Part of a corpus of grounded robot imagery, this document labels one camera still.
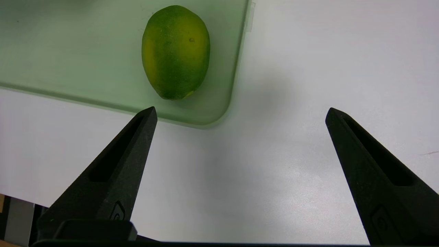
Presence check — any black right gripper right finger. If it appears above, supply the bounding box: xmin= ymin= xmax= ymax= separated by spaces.
xmin=325 ymin=107 xmax=439 ymax=246

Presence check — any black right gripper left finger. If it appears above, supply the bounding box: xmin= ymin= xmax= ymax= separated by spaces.
xmin=36 ymin=106 xmax=158 ymax=242

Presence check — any light green plastic tray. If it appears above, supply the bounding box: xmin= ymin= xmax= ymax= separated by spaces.
xmin=0 ymin=0 xmax=256 ymax=130

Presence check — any green mango fruit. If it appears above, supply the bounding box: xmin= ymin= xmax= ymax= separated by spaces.
xmin=141 ymin=5 xmax=211 ymax=101

